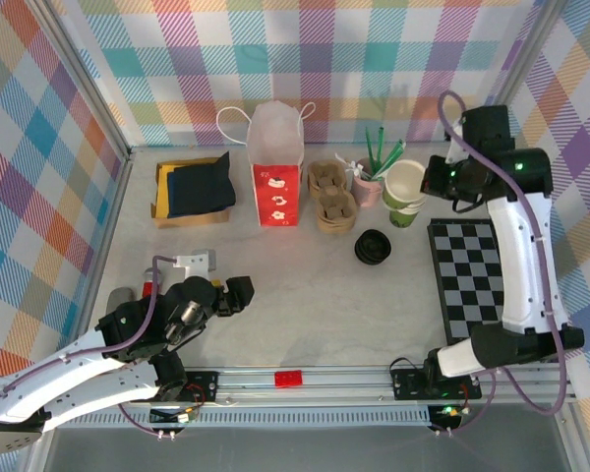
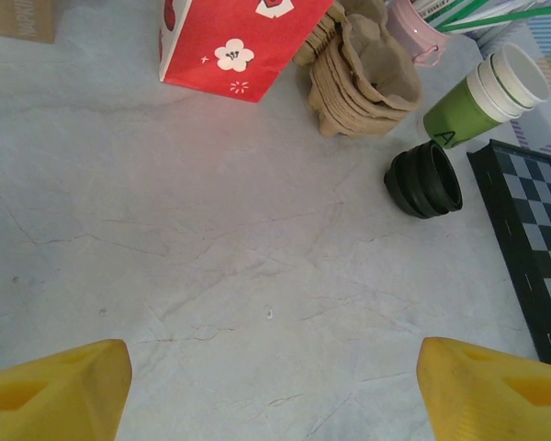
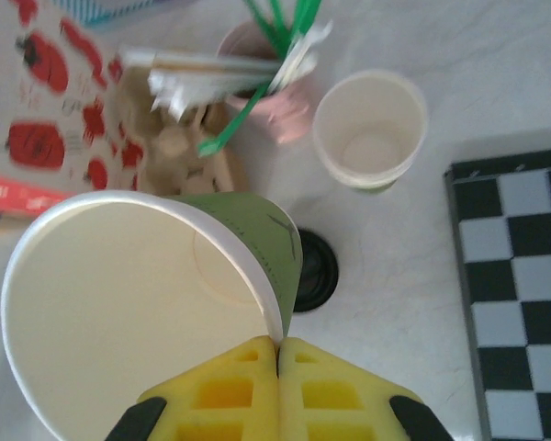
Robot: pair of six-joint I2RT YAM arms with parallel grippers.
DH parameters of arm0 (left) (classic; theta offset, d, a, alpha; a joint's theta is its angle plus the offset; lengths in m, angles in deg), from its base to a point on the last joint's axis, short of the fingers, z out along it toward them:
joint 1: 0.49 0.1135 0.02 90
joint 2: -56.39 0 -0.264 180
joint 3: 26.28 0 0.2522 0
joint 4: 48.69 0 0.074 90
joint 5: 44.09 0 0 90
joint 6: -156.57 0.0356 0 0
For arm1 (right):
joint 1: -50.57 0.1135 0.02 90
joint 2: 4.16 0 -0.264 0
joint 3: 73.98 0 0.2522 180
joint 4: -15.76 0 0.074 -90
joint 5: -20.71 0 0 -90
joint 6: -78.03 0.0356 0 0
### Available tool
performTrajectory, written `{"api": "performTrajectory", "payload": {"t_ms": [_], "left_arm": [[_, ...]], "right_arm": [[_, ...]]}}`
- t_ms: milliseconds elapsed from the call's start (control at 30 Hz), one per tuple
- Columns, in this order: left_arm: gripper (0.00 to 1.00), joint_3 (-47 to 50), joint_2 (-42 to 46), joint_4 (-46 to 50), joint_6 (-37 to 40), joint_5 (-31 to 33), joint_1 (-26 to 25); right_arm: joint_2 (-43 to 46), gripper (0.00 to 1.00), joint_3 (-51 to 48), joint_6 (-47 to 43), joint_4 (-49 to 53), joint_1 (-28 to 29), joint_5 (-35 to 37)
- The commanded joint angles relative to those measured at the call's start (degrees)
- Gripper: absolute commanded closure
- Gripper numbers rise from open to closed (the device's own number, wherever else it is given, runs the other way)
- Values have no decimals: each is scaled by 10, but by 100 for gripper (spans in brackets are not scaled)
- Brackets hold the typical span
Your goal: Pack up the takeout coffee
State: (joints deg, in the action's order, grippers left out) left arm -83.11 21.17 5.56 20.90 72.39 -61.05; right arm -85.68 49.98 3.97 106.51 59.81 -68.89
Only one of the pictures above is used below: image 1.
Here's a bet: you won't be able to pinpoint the red white paper gift bag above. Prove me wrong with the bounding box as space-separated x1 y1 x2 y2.
216 101 319 228

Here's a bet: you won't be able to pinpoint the slotted grey cable duct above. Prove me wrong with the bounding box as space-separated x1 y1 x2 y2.
73 406 432 430

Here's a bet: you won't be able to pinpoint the black plastic cup lid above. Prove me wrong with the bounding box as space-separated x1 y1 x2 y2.
356 228 391 261

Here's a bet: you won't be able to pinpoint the brown cardboard napkin tray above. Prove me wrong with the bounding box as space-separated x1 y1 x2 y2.
149 155 237 231

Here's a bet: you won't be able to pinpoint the yellow napkin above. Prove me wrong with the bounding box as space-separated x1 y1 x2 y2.
155 163 178 220

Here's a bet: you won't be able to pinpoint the small controller board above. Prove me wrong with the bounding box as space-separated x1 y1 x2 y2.
430 403 473 419
149 406 201 425

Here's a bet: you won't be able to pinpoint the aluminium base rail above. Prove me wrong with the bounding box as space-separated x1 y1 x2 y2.
176 366 579 410

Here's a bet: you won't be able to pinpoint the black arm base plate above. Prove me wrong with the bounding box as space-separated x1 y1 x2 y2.
390 366 483 400
181 371 220 405

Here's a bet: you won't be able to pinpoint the white stirrer packets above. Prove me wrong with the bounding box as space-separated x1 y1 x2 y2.
333 151 366 177

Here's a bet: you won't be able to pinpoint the dark navy napkin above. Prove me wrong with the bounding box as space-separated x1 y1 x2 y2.
166 150 237 218

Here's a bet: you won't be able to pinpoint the red toy brick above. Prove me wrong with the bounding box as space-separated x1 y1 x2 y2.
273 369 304 388

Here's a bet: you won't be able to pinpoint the aluminium side rail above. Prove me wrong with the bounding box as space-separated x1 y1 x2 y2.
86 147 134 316

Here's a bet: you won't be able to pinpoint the aluminium frame post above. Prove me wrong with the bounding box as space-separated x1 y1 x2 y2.
470 0 570 148
29 0 134 163

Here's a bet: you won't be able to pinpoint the pink straw pot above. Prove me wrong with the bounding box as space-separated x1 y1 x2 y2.
350 157 387 208

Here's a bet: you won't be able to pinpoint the purple cable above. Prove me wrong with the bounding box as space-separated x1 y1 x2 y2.
0 254 178 440
430 90 571 439

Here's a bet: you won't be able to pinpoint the brown pulp cup carrier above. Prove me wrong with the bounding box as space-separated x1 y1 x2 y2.
308 160 356 231

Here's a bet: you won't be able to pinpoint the blue napkin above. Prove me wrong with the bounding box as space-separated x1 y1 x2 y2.
165 166 178 218

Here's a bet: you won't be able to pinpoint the white wrapped straw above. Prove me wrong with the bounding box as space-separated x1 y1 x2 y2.
372 151 399 181

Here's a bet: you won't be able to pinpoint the black grey checkerboard mat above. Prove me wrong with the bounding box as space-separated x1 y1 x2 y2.
426 218 510 346

